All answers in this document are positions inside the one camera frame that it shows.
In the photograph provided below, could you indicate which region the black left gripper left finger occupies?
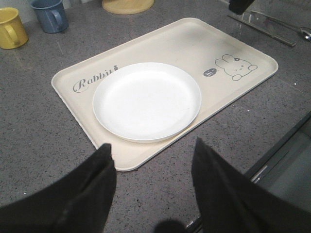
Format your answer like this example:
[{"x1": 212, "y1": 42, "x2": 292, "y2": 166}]
[{"x1": 0, "y1": 144, "x2": 117, "y2": 233}]

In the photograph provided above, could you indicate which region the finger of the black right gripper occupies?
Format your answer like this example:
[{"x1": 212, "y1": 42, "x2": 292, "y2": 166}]
[{"x1": 229, "y1": 0, "x2": 253, "y2": 14}]

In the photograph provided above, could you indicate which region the wooden mug tree stand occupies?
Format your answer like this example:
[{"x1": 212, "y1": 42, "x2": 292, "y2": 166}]
[{"x1": 102, "y1": 0, "x2": 155, "y2": 15}]

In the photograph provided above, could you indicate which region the blue mug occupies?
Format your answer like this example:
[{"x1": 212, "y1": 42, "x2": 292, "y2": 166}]
[{"x1": 31, "y1": 0, "x2": 69, "y2": 33}]

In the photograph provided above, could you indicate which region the silver metal spoon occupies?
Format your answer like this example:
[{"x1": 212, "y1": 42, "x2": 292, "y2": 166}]
[{"x1": 251, "y1": 11, "x2": 311, "y2": 42}]

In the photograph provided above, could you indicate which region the silver metal chopstick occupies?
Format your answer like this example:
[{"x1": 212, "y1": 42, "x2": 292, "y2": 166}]
[
  {"x1": 228, "y1": 15, "x2": 296, "y2": 48},
  {"x1": 233, "y1": 15, "x2": 297, "y2": 46}
]

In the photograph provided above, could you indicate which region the white round plate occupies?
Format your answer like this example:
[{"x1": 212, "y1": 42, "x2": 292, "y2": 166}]
[{"x1": 93, "y1": 62, "x2": 202, "y2": 142}]

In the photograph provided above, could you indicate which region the cream rabbit serving tray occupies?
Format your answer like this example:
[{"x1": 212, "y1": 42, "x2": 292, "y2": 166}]
[{"x1": 52, "y1": 18, "x2": 278, "y2": 171}]

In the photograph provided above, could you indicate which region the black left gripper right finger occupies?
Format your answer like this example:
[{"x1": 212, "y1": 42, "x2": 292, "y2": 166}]
[{"x1": 191, "y1": 138, "x2": 311, "y2": 233}]

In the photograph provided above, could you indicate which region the yellow mug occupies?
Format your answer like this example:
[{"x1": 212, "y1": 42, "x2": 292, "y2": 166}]
[{"x1": 0, "y1": 7, "x2": 28, "y2": 49}]

